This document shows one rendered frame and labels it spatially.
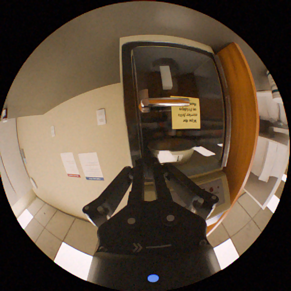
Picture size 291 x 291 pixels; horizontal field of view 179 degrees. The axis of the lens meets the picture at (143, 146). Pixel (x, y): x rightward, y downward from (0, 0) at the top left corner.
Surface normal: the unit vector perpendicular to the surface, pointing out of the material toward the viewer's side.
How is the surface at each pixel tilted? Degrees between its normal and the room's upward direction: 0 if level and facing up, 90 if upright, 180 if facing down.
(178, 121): 90
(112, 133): 90
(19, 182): 90
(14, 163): 90
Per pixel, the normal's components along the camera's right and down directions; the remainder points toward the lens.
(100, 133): 0.00, 0.27
